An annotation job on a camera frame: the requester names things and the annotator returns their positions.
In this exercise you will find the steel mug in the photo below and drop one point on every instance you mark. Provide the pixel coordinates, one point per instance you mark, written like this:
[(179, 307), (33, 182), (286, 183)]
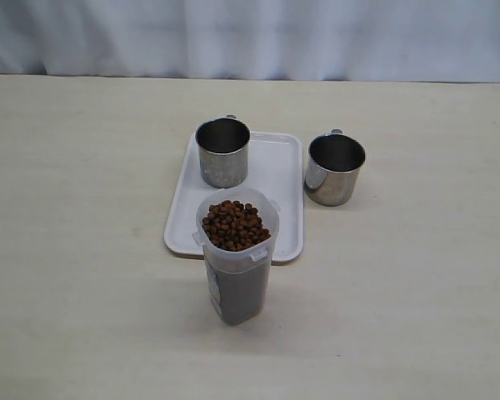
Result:
[(223, 151), (334, 162)]

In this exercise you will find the clear plastic tall container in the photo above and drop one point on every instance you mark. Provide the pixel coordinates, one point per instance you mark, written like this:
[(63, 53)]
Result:
[(217, 259)]

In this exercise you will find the white plastic tray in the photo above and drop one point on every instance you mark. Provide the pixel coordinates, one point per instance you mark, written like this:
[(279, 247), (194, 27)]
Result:
[(274, 185)]

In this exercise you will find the white backdrop curtain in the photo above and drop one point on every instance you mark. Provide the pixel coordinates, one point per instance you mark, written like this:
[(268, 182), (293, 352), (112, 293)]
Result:
[(417, 41)]

